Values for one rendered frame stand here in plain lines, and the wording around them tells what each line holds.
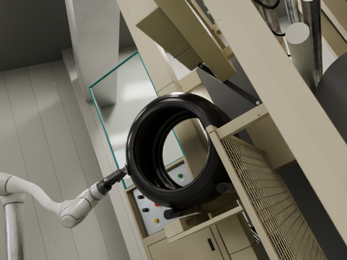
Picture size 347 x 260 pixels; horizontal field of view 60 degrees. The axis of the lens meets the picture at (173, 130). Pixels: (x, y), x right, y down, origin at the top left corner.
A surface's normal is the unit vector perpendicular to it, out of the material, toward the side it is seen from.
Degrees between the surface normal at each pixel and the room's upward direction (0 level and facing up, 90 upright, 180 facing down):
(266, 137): 90
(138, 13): 90
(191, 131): 90
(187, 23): 162
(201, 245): 90
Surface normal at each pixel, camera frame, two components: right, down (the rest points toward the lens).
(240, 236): -0.45, -0.15
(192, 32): 0.22, 0.77
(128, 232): 0.18, -0.43
